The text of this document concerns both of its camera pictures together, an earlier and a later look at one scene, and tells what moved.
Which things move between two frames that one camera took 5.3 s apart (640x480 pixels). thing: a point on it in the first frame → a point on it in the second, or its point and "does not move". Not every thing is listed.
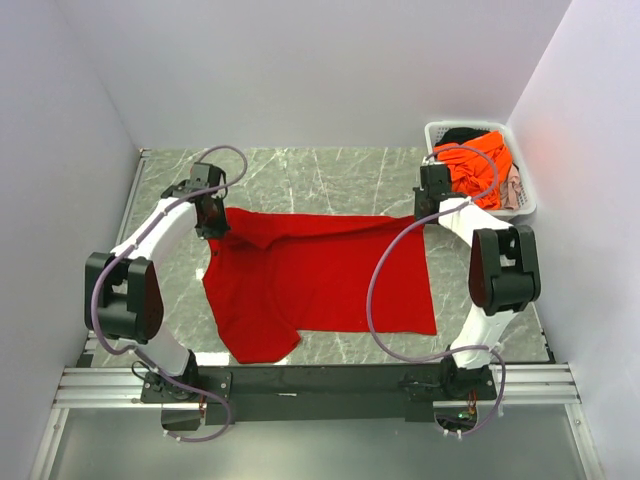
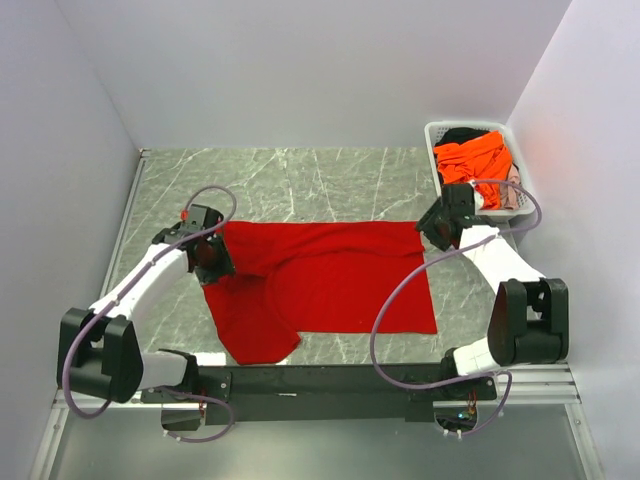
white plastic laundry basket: (528, 199) does not move
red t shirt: (277, 273) does not move
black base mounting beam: (261, 394) does not move
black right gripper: (419, 195) → (426, 224)
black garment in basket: (459, 135) does not move
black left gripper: (219, 229) → (224, 265)
